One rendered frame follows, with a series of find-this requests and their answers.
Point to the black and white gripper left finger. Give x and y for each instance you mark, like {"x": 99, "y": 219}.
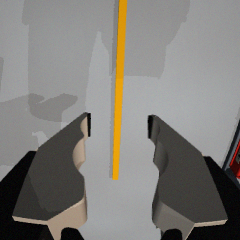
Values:
{"x": 44, "y": 192}

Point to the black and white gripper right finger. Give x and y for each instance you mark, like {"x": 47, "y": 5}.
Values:
{"x": 193, "y": 194}

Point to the red bin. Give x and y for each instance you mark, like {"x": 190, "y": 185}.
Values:
{"x": 235, "y": 162}

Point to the grey metal bin rack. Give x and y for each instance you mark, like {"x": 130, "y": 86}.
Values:
{"x": 229, "y": 156}

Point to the yellow bar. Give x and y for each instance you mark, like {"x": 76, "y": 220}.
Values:
{"x": 119, "y": 84}

